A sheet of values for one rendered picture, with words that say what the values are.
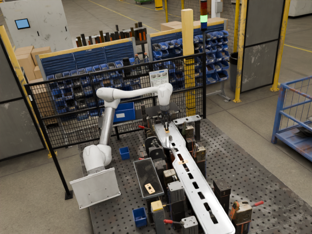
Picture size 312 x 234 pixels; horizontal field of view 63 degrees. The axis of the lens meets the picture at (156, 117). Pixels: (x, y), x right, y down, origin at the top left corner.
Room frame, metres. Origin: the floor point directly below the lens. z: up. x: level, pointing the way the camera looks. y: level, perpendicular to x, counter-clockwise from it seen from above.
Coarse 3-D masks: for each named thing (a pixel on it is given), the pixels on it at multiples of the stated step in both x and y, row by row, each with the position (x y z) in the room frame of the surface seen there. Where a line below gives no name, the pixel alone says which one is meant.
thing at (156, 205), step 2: (152, 202) 1.08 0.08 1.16; (154, 202) 1.08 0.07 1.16; (156, 202) 1.08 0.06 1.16; (158, 202) 1.08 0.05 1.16; (160, 202) 1.07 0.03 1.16; (152, 204) 1.07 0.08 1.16; (154, 204) 1.07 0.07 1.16; (156, 204) 1.06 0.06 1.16; (158, 204) 1.06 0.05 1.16; (160, 204) 1.06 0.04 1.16; (152, 206) 1.05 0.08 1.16; (154, 206) 1.05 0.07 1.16; (156, 206) 1.05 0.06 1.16; (158, 206) 1.05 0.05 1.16; (160, 206) 1.05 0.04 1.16; (154, 208) 1.03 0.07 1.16; (156, 208) 1.03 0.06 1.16; (158, 208) 1.03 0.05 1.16; (160, 208) 1.03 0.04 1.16; (162, 208) 1.04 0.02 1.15; (154, 210) 1.03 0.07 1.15
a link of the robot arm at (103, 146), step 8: (104, 104) 2.27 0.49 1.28; (112, 104) 2.24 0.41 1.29; (104, 112) 2.22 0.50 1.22; (112, 112) 2.21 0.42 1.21; (104, 120) 2.16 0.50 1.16; (112, 120) 2.18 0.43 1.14; (104, 128) 2.11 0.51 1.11; (104, 136) 2.05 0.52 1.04; (104, 144) 2.01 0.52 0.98; (104, 152) 1.94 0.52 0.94
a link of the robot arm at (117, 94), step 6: (162, 84) 2.22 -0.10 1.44; (168, 84) 2.21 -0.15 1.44; (114, 90) 2.17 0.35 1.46; (120, 90) 2.18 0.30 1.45; (138, 90) 2.18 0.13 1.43; (144, 90) 2.19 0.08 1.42; (150, 90) 2.21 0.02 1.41; (156, 90) 2.20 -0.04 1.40; (114, 96) 2.14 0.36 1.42; (120, 96) 2.14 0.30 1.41; (126, 96) 2.13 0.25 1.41; (132, 96) 2.14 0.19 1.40
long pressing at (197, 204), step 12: (156, 132) 2.08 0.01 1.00; (168, 144) 1.87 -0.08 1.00; (180, 144) 1.84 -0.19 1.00; (180, 168) 1.53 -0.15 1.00; (192, 168) 1.52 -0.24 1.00; (180, 180) 1.40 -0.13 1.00; (192, 180) 1.39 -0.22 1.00; (204, 180) 1.38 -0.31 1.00; (192, 192) 1.27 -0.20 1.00; (204, 192) 1.26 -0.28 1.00; (192, 204) 1.16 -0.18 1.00; (216, 204) 1.14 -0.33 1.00; (204, 216) 1.06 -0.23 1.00; (216, 216) 1.05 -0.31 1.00; (204, 228) 0.97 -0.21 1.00; (216, 228) 0.97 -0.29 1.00; (228, 228) 0.96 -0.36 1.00
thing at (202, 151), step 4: (200, 148) 1.70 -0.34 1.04; (204, 148) 1.70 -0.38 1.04; (196, 152) 1.66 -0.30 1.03; (200, 152) 1.67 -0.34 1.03; (204, 152) 1.68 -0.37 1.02; (196, 156) 1.66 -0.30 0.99; (200, 156) 1.67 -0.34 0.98; (204, 156) 1.68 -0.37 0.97; (196, 160) 1.67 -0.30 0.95; (200, 160) 1.67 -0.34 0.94; (204, 160) 1.67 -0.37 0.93; (196, 164) 1.69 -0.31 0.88; (200, 164) 1.67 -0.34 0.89; (204, 164) 1.68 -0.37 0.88; (200, 168) 1.67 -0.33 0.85; (204, 168) 1.68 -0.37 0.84; (204, 172) 1.68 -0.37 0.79; (204, 176) 1.68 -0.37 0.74
